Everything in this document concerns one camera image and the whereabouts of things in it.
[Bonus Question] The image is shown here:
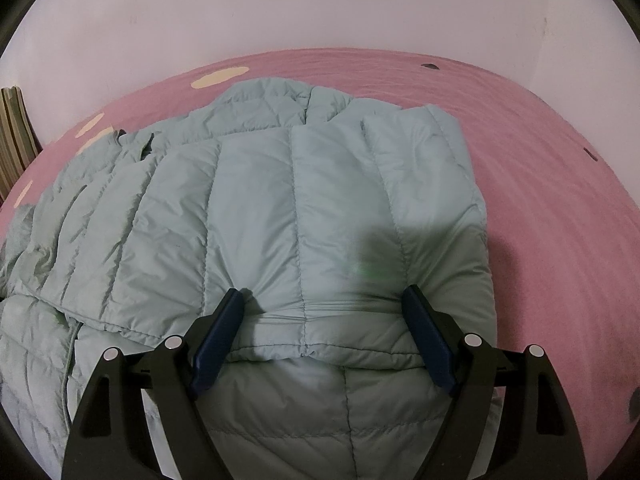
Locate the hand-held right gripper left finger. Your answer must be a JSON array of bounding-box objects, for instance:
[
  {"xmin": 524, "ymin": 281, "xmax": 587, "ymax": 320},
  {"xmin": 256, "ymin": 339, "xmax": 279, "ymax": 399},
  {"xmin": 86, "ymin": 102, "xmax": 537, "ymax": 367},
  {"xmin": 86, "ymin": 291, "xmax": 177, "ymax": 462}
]
[{"xmin": 61, "ymin": 287, "xmax": 246, "ymax": 480}]

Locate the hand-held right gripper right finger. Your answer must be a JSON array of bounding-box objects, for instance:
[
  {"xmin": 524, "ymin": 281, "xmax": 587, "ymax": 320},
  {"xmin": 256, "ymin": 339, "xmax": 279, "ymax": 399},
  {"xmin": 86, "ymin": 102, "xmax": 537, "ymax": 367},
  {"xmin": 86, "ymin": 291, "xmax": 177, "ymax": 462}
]
[{"xmin": 403, "ymin": 284, "xmax": 589, "ymax": 480}]

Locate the light blue puffer jacket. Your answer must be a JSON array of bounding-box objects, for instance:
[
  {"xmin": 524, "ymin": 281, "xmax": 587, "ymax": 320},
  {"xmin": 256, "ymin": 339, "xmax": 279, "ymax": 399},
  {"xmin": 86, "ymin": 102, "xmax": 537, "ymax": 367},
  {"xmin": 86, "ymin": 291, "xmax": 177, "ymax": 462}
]
[{"xmin": 0, "ymin": 76, "xmax": 499, "ymax": 480}]

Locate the pink dotted bed sheet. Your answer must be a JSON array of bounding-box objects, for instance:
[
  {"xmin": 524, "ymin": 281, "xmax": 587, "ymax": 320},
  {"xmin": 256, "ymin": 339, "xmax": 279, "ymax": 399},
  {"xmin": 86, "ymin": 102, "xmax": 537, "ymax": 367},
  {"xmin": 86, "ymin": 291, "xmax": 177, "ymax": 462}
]
[{"xmin": 0, "ymin": 49, "xmax": 640, "ymax": 461}]

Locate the striped cloth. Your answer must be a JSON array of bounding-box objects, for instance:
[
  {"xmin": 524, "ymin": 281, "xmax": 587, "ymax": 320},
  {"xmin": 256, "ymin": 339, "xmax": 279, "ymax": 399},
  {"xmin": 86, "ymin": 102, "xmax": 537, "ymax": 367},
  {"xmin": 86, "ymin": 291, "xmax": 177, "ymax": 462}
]
[{"xmin": 0, "ymin": 86, "xmax": 42, "ymax": 207}]

